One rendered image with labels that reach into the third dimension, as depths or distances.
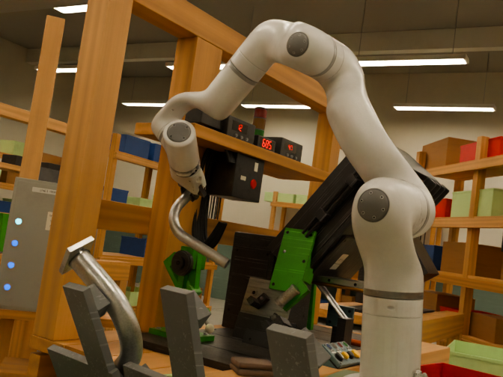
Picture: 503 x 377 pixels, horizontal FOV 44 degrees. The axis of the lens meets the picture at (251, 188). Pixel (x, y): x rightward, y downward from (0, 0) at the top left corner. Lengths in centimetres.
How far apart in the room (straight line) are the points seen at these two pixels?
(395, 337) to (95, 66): 107
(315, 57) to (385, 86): 1046
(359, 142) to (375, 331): 39
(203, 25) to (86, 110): 56
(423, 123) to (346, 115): 1010
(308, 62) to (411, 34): 833
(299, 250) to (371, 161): 74
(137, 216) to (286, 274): 51
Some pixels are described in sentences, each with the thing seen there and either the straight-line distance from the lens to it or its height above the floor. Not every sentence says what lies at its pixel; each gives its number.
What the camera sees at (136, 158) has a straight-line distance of 729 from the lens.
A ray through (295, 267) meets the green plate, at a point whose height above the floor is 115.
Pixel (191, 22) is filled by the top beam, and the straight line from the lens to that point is 208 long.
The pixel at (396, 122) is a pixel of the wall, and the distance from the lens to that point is 1156.
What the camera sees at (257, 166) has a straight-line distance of 218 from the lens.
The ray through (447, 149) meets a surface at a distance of 587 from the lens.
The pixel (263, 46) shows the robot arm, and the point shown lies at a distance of 151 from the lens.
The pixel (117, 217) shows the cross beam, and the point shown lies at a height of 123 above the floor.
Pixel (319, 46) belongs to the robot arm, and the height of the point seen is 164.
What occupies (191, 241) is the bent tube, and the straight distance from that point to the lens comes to 179.
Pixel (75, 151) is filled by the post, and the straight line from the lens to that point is 177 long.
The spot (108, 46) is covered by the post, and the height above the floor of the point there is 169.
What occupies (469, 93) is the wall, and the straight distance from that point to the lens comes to 1139.
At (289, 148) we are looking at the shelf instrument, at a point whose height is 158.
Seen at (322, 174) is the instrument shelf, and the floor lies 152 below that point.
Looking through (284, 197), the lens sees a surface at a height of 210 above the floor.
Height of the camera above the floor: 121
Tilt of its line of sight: 5 degrees up
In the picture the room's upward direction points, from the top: 8 degrees clockwise
